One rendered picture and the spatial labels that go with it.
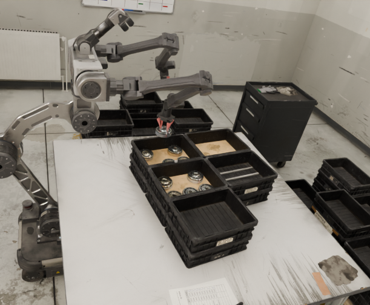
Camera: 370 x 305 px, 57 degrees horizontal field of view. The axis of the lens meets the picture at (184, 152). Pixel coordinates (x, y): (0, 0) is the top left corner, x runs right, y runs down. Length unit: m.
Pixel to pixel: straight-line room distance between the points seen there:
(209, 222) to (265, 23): 4.19
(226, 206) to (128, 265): 0.66
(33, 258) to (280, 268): 1.53
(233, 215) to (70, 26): 3.47
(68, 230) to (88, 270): 0.28
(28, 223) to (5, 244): 0.30
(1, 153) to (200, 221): 1.14
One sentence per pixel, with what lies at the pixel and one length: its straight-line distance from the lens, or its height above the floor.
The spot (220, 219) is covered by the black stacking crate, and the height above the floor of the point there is 0.83.
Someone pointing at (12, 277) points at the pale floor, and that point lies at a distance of 2.72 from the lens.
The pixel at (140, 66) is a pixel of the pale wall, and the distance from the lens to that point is 5.09.
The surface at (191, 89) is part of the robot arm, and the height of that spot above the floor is 1.44.
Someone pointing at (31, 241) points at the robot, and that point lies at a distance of 2.57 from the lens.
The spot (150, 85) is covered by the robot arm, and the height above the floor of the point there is 1.48.
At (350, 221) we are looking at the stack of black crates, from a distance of 2.98.
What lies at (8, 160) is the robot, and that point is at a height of 0.92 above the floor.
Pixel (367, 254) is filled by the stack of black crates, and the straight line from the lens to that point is 2.97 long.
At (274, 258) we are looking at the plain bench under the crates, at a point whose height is 0.70.
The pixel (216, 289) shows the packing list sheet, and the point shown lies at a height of 0.70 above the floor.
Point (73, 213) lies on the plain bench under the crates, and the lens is 2.07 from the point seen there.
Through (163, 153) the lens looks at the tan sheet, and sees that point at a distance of 2.36.
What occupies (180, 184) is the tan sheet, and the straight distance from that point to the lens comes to 2.12.
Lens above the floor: 2.16
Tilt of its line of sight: 34 degrees down
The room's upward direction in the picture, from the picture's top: 12 degrees clockwise
